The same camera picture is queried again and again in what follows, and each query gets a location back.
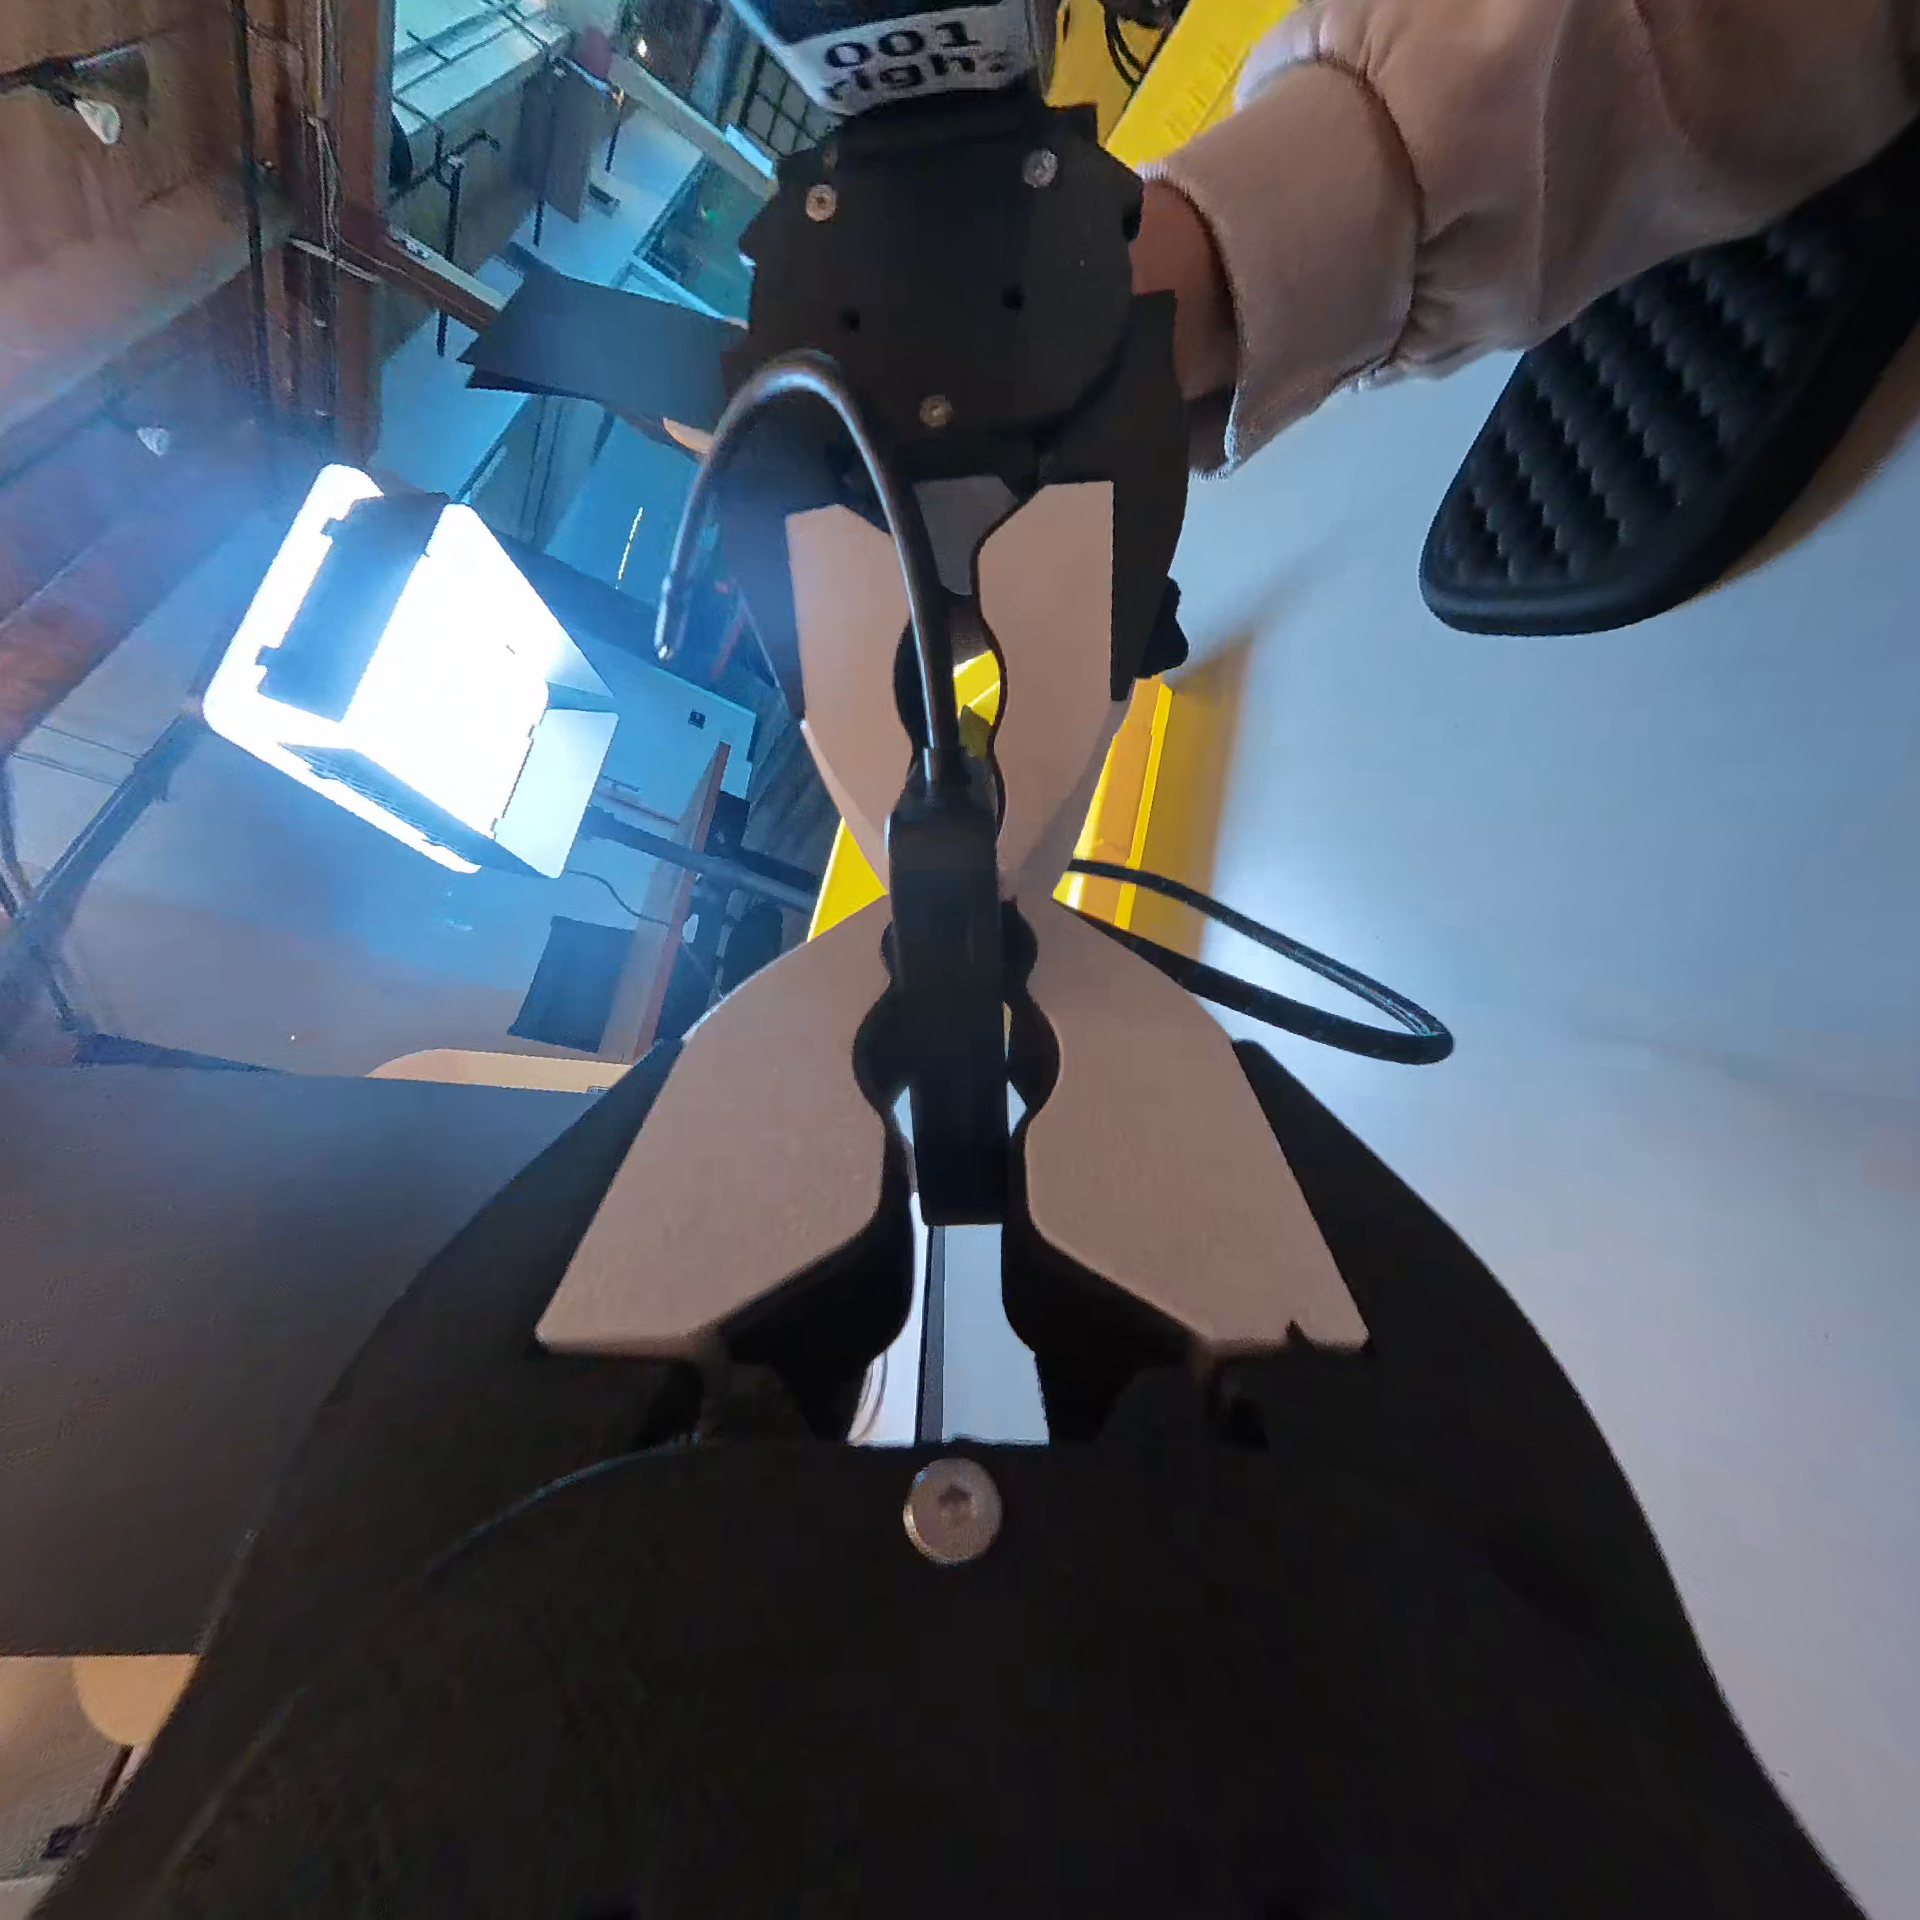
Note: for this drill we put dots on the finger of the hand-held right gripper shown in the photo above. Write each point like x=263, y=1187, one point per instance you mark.
x=1059, y=662
x=840, y=645

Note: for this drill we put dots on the black board with wooden rim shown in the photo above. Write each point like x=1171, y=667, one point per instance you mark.
x=225, y=1320

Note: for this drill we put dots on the person's right hand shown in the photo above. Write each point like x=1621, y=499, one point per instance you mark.
x=1194, y=301

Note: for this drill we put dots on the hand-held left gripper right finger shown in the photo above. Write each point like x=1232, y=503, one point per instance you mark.
x=1185, y=1184

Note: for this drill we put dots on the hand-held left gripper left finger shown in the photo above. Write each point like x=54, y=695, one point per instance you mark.
x=720, y=1184

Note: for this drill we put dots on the black mesh cushion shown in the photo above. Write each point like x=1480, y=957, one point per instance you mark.
x=1651, y=451

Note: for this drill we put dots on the person's right forearm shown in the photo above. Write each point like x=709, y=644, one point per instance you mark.
x=1501, y=181

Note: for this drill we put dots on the yellow plastic bin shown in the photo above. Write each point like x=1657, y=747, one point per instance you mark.
x=1141, y=781

